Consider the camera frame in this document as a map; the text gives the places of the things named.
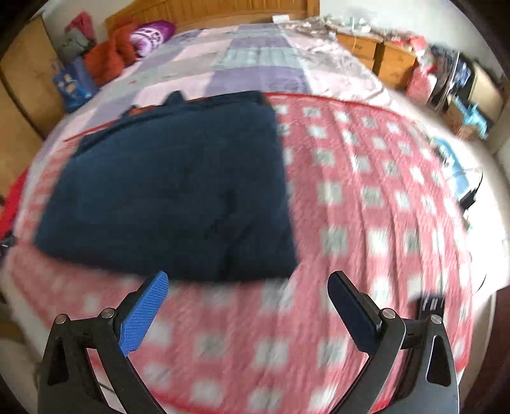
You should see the black cable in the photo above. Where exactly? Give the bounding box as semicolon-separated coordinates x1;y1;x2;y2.
457;167;485;213

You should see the light blue plastic toy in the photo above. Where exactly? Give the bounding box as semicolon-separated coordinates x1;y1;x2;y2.
453;96;492;141

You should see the purple patchwork quilt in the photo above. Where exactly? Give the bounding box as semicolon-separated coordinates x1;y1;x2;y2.
40;22;396;160

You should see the wooden headboard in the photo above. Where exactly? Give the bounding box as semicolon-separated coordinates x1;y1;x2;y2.
104;0;320;36

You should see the cardboard box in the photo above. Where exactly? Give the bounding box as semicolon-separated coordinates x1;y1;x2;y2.
469;63;507;122

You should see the navy blue jacket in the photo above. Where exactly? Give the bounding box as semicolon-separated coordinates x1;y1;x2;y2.
34;91;299;284

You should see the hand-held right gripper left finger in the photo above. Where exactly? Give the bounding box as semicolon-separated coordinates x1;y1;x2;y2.
38;271;170;414

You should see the red checked blanket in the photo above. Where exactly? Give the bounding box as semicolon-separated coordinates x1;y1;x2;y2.
0;92;495;414

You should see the pile of clutter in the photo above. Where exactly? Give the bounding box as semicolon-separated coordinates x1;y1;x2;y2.
319;15;433;45

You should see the wooden wardrobe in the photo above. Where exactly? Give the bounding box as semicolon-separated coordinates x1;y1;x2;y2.
0;12;66;141

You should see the blue printed bag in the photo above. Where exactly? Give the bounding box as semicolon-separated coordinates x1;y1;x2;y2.
53;58;98;113

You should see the orange knitted cloth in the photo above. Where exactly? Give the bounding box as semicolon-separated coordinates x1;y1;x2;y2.
84;22;139;87

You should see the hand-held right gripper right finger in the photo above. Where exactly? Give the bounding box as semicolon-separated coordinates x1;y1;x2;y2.
327;271;460;414

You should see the purple plush pillow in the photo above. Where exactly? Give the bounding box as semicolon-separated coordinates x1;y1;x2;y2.
131;21;177;59

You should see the wooden nightstand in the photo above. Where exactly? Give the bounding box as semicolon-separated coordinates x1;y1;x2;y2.
337;32;384;70
376;42;420;91

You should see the grey and pink bag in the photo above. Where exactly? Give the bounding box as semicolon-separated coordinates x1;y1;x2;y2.
60;12;96;64

